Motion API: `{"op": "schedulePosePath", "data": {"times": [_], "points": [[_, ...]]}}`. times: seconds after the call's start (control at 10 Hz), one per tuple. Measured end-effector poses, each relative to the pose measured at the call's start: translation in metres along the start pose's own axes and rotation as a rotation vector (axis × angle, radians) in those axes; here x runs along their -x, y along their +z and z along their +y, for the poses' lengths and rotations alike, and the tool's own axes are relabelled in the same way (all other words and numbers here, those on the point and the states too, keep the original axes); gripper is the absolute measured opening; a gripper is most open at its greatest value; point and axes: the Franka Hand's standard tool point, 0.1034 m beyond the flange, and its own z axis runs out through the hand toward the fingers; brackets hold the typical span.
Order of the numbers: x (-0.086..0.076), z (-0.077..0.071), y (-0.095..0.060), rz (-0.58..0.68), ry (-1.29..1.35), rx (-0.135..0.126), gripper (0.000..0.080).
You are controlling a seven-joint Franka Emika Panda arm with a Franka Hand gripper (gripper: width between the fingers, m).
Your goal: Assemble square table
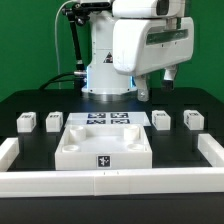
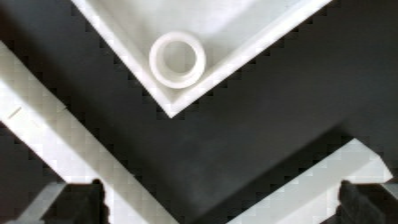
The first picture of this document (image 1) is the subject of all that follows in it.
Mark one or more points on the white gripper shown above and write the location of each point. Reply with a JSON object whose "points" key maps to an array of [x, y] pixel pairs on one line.
{"points": [[142, 46]]}

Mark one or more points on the white sheet with tags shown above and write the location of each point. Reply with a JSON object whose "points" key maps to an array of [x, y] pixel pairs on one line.
{"points": [[108, 118]]}

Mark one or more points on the white U-shaped fence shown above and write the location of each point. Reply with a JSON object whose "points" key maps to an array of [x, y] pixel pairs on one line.
{"points": [[97, 183]]}

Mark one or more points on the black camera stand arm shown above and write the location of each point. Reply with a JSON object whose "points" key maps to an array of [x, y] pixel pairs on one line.
{"points": [[73, 22]]}

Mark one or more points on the white square table top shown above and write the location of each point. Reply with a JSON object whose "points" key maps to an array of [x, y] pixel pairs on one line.
{"points": [[98, 147]]}

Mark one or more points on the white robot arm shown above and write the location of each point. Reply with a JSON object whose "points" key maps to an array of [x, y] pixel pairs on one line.
{"points": [[103, 81]]}

